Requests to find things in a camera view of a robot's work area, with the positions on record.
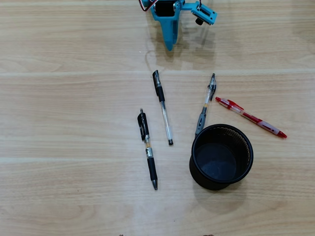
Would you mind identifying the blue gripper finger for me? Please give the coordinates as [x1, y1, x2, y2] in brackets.
[158, 19, 182, 52]

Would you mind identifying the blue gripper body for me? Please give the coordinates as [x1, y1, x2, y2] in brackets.
[150, 0, 186, 22]

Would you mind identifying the clear gel pen black cap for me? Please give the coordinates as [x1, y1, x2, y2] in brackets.
[152, 69, 174, 147]

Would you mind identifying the grey clear retractable pen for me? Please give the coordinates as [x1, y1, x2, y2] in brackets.
[194, 73, 218, 138]

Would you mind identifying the red white retractable pen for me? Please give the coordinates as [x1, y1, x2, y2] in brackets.
[215, 96, 288, 139]

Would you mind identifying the black retractable pen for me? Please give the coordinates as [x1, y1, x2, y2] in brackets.
[137, 108, 159, 191]

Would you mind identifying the black mesh pen holder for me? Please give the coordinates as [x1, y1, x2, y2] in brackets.
[189, 123, 254, 191]

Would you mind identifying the red white black servo wire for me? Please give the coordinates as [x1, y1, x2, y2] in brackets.
[138, 0, 158, 12]

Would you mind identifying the blue wrist camera module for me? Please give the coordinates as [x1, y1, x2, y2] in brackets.
[181, 1, 218, 26]

